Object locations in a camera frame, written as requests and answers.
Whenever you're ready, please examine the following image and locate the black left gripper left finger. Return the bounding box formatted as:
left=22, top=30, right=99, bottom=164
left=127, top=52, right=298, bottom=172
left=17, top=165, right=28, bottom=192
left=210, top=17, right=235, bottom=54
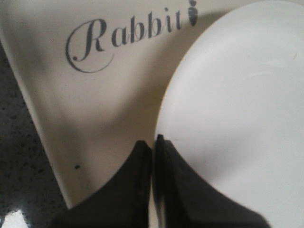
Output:
left=50, top=141, right=152, bottom=228

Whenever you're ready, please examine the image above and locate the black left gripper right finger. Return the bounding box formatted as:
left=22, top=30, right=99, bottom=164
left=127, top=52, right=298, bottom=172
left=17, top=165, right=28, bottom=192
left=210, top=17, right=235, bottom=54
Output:
left=153, top=134, right=269, bottom=228

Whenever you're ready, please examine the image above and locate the white round plate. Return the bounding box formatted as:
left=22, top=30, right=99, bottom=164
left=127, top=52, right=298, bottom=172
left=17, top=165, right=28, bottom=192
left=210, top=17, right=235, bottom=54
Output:
left=156, top=0, right=304, bottom=228

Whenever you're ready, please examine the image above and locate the cream rabbit serving tray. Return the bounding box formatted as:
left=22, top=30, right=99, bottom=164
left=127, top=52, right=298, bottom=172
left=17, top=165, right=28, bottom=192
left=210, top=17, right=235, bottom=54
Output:
left=0, top=0, right=244, bottom=207

